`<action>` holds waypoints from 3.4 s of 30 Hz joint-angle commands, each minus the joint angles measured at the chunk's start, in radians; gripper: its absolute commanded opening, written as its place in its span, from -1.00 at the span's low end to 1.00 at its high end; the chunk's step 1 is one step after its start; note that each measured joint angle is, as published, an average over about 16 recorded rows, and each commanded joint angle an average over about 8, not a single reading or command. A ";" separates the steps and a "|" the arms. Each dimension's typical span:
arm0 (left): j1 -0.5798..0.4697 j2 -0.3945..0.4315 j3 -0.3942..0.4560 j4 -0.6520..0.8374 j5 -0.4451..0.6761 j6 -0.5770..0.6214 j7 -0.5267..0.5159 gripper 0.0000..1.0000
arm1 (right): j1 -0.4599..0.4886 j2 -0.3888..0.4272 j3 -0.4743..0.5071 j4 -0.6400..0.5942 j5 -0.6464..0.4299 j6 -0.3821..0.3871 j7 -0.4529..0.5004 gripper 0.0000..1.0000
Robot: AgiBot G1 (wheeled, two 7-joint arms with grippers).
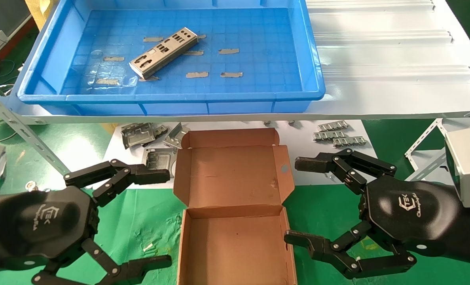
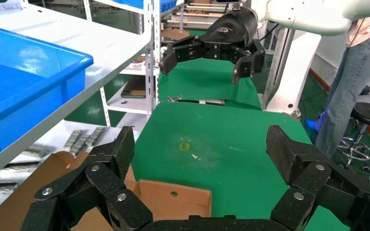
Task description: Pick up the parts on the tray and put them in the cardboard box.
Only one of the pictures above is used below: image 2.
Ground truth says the brown cardboard box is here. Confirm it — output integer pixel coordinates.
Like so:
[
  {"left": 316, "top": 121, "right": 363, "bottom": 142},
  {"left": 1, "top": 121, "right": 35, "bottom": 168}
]
[{"left": 0, "top": 151, "right": 212, "bottom": 231}]

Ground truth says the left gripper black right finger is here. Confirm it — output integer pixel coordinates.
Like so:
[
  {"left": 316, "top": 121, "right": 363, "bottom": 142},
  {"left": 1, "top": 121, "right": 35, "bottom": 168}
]
[{"left": 265, "top": 125, "right": 370, "bottom": 231}]

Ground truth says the white robot torso column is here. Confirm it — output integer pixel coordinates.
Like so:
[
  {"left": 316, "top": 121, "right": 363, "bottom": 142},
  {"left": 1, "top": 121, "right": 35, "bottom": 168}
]
[{"left": 263, "top": 28, "right": 322, "bottom": 116}]

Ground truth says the white metal shelf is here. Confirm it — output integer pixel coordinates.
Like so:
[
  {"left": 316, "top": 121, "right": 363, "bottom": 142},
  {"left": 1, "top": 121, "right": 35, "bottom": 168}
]
[{"left": 0, "top": 0, "right": 160, "bottom": 186}]

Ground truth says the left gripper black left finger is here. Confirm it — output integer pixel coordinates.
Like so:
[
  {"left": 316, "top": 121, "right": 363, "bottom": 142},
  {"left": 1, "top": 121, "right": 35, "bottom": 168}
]
[{"left": 20, "top": 126, "right": 154, "bottom": 231}]

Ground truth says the blue plastic tray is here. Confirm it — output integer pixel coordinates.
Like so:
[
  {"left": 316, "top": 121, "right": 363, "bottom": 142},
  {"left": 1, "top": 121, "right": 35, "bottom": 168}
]
[{"left": 0, "top": 22, "right": 94, "bottom": 167}]

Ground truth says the blue plastic bin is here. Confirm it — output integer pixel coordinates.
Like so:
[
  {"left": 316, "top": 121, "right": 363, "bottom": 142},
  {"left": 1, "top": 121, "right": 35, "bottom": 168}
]
[{"left": 111, "top": 0, "right": 178, "bottom": 13}]

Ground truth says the silver metal tube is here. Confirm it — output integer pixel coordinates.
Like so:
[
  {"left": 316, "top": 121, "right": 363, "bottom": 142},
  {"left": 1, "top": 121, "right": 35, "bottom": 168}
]
[{"left": 199, "top": 99, "right": 225, "bottom": 106}]

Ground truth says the white board under shelf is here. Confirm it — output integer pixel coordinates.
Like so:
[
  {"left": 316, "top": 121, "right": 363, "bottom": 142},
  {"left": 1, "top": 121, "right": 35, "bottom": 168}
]
[{"left": 0, "top": 119, "right": 141, "bottom": 224}]

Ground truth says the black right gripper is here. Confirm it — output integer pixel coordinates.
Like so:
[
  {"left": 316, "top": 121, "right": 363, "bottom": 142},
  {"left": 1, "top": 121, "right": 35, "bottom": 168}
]
[{"left": 159, "top": 8, "right": 266, "bottom": 85}]

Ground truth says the blue shoe cover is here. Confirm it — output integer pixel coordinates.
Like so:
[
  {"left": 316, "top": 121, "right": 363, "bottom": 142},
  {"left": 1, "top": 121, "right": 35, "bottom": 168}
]
[{"left": 306, "top": 108, "right": 329, "bottom": 131}]

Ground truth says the person in jeans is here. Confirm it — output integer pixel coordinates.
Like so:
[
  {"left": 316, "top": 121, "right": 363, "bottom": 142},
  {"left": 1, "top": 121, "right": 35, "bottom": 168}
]
[{"left": 314, "top": 14, "right": 370, "bottom": 158}]

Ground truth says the green cloth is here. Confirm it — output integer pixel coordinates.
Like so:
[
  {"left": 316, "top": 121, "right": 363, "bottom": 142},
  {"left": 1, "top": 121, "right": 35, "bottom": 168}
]
[{"left": 131, "top": 101, "right": 352, "bottom": 231}]

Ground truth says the grey metal strip part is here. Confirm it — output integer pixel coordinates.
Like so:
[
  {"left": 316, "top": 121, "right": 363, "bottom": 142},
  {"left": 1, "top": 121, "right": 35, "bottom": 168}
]
[
  {"left": 3, "top": 161, "right": 41, "bottom": 170},
  {"left": 63, "top": 129, "right": 83, "bottom": 151},
  {"left": 22, "top": 146, "right": 45, "bottom": 158},
  {"left": 73, "top": 135, "right": 93, "bottom": 154},
  {"left": 87, "top": 127, "right": 105, "bottom": 147}
]

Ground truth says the white metal storage rack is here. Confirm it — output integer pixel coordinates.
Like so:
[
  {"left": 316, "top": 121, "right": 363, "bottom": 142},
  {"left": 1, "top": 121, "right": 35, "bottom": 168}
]
[{"left": 82, "top": 0, "right": 185, "bottom": 128}]

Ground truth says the wooden slat rack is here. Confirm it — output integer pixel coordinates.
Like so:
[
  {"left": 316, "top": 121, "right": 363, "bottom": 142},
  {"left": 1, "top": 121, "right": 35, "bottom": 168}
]
[{"left": 161, "top": 0, "right": 234, "bottom": 40}]

